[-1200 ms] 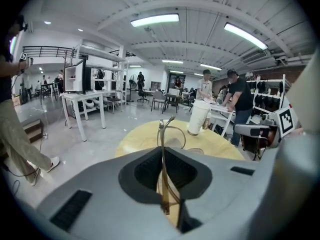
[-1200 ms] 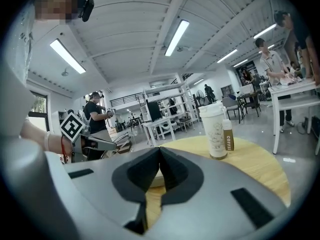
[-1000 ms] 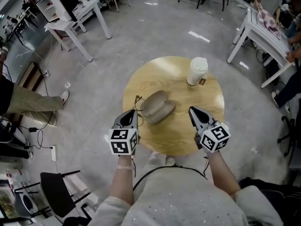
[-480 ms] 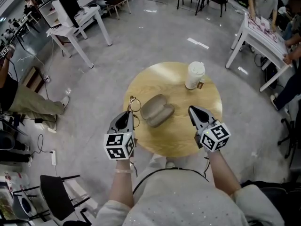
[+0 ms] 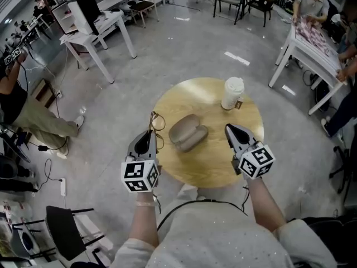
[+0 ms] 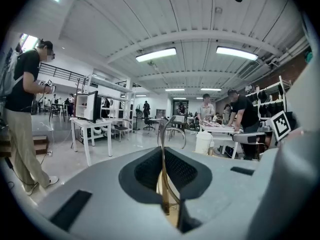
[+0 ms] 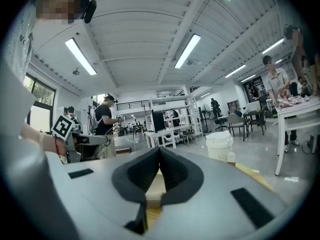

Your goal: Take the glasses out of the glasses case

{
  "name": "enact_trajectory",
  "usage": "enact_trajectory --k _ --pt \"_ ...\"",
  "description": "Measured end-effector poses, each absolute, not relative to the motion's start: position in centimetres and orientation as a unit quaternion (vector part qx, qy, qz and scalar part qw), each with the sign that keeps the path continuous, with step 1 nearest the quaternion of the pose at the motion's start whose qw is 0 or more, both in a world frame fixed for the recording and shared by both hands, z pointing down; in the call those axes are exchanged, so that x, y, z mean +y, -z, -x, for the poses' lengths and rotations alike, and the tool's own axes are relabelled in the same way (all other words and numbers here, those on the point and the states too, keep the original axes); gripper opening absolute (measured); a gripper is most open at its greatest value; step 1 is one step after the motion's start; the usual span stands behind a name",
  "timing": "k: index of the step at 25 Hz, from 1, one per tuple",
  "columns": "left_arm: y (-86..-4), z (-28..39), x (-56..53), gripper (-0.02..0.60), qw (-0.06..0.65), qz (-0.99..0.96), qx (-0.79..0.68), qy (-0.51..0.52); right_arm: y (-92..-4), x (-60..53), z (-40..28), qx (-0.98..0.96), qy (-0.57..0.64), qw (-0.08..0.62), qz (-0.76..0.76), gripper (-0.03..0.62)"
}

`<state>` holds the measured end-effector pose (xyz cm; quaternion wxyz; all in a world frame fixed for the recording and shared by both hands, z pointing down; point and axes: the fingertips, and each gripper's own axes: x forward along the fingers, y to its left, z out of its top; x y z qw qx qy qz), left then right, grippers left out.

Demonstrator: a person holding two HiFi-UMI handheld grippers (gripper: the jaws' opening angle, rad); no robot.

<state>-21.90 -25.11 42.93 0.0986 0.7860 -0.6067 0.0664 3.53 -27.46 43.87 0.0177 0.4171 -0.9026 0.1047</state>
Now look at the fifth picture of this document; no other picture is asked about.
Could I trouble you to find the black chest cable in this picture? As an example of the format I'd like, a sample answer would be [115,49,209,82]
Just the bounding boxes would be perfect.
[157,199,249,231]

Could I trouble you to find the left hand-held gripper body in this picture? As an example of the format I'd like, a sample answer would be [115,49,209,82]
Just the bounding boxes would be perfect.
[120,156,160,194]

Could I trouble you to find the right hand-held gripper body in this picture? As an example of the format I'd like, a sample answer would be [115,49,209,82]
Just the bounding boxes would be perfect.
[231,144,276,180]

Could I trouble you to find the brown glasses case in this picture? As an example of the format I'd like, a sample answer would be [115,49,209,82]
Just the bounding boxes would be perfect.
[168,114,209,153]

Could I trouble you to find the round wooden side table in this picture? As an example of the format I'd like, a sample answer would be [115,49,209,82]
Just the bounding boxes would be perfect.
[152,77,265,189]

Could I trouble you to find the black office chair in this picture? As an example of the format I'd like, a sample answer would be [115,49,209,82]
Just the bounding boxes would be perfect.
[329,145,357,194]

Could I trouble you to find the person's left forearm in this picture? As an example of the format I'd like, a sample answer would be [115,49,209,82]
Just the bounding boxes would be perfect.
[128,191,160,247]

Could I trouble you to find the person's right forearm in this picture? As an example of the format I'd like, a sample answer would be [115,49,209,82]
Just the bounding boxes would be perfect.
[245,177,287,233]

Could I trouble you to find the eyeglasses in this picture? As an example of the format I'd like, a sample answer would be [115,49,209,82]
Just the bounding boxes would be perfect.
[150,111,166,150]

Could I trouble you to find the white lidded paper cup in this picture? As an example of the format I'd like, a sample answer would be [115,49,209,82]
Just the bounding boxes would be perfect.
[221,76,245,111]

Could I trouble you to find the white desk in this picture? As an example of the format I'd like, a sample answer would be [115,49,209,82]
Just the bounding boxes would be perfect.
[60,9,137,84]

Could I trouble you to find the long white table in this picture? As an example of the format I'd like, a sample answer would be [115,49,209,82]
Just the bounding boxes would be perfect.
[269,23,348,116]

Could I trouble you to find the wooden frame stool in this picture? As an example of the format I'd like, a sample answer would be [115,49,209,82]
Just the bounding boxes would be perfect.
[129,0,160,27]

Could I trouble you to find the black bag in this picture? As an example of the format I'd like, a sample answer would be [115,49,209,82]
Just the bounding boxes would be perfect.
[315,79,331,113]

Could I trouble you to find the person's white trouser leg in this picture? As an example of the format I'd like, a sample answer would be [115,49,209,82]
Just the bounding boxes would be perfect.
[177,183,207,202]

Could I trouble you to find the pile of pink white packets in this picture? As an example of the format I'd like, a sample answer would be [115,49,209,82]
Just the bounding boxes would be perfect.
[295,21,330,55]

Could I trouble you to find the person's white top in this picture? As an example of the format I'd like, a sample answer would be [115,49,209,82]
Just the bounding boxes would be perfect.
[108,201,338,268]

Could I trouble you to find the grey plastic chair black legs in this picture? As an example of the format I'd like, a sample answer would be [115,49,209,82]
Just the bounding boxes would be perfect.
[45,205,105,262]

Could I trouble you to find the black and white box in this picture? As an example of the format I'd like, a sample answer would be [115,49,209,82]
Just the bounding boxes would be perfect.
[67,0,102,36]

